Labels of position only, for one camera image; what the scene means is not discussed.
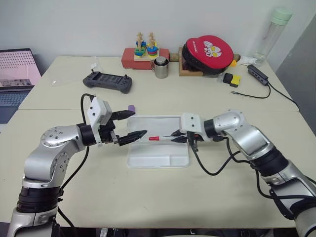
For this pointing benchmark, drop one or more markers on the red capped marker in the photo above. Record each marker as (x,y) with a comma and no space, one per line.
(155,138)

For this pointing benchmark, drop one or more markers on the small purple eraser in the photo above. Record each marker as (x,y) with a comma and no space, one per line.
(131,108)

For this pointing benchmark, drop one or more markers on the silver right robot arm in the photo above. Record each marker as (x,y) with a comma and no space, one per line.
(249,140)

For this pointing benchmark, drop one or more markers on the small yellow toy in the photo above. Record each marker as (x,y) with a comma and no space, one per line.
(233,63)

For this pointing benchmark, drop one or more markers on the dark grey handheld controller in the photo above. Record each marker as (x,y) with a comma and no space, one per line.
(108,81)

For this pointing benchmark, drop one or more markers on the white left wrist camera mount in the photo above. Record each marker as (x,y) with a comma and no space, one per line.
(97,111)

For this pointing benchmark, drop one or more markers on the black block eraser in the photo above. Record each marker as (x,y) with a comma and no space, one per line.
(227,78)

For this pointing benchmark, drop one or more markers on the grey laptop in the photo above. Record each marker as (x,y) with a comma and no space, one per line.
(14,74)

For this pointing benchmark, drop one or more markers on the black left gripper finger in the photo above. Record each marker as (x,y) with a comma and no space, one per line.
(132,137)
(123,114)

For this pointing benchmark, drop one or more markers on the red cardboard box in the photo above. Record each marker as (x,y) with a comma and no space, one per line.
(128,61)

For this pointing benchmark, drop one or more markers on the clear bottle with green lid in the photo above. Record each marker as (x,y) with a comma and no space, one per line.
(270,37)

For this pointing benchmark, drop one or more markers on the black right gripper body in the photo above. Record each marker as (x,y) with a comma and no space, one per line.
(195,137)

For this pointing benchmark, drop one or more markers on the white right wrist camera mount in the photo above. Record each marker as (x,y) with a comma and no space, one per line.
(191,123)

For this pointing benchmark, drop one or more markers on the red black boxing pad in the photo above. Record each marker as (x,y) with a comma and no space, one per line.
(209,53)

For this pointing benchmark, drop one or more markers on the clear plastic wrapper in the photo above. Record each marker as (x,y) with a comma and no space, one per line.
(54,83)

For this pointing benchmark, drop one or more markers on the wooden tray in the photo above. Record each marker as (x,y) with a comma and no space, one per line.
(187,72)

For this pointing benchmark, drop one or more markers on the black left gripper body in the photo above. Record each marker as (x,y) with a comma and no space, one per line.
(107,130)

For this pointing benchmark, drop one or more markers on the yellow black whiteboard eraser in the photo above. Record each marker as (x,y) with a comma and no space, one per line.
(236,80)

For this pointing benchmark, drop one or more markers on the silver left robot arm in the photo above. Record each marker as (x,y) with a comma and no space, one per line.
(56,150)

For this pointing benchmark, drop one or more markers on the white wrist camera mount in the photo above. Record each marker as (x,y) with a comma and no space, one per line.
(97,111)
(191,123)

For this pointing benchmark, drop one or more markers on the white plastic pencil case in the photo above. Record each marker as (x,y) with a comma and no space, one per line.
(158,155)

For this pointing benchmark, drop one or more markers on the colourful wooden stacking toy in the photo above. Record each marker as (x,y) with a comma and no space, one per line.
(145,50)

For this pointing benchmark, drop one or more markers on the crumpled white tissue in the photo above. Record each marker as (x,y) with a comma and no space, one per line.
(247,60)

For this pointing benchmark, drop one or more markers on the stainless steel mug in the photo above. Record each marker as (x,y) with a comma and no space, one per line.
(161,67)

